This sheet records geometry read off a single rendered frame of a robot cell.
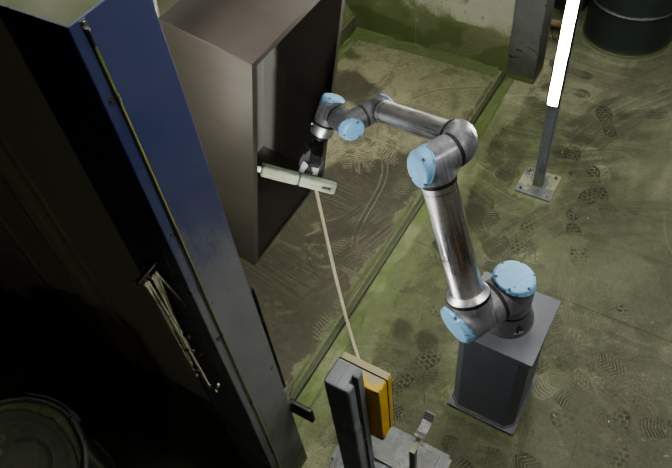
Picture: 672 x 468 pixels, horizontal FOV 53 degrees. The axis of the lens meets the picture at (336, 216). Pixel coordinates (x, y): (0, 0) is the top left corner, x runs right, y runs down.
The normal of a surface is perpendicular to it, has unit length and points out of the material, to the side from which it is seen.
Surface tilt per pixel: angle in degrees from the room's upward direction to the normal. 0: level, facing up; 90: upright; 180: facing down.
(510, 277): 5
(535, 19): 90
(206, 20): 12
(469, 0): 90
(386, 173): 0
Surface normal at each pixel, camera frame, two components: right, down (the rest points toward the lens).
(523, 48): -0.51, 0.69
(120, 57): 0.86, 0.34
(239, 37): 0.09, -0.56
